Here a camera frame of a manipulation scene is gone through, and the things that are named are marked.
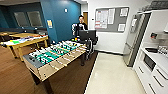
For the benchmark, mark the person in black shirt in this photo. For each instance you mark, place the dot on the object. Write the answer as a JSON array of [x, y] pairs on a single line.
[[80, 26]]

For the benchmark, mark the green wooden foosball table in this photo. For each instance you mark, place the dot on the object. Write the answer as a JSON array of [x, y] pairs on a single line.
[[53, 56]]

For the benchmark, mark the grey bulletin board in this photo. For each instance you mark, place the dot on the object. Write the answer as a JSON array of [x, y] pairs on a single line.
[[111, 19]]

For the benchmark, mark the stainless steel refrigerator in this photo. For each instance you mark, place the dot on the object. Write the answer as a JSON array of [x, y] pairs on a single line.
[[133, 40]]

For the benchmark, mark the interior glass window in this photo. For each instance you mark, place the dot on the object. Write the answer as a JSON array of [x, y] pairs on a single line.
[[20, 19], [35, 19]]

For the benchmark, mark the yellow air hockey table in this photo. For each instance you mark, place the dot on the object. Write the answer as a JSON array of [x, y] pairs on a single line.
[[25, 42]]

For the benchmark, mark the black built-in microwave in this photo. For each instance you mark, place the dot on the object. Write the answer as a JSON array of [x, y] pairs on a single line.
[[149, 62]]

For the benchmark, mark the white drawer unit wide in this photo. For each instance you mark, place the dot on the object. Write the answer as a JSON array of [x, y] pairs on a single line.
[[150, 78]]

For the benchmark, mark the yellow wall notice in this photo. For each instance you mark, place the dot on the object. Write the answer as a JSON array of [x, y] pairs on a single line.
[[49, 23]]

